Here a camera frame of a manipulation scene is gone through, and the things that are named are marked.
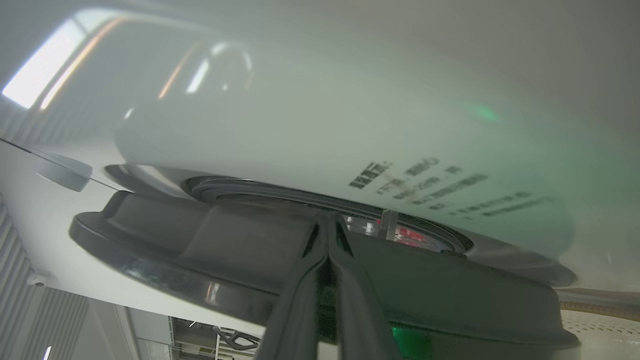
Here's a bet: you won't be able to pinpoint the dark round washing machine door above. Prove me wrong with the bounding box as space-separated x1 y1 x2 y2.
69 190 581 360

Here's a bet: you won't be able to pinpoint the cream perforated laundry basket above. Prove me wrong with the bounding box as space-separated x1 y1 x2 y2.
555 289 640 360

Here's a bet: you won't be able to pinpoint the white ceiling security camera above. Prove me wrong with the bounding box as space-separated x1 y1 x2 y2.
27 270 52 289

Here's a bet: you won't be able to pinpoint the white front-load washing machine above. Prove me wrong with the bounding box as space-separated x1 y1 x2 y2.
0 0 640 301

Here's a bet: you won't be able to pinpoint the grey rubber door seal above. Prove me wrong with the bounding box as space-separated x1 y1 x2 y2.
186 175 473 255

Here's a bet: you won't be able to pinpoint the printed warning text label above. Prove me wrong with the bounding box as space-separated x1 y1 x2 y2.
349 159 557 222

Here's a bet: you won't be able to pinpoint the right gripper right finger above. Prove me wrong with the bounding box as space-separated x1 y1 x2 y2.
328 212 401 360

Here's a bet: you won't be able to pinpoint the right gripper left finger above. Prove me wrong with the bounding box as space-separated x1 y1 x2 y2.
255 212 329 360

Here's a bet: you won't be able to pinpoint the red garment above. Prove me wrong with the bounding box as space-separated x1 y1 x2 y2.
394 226 432 249

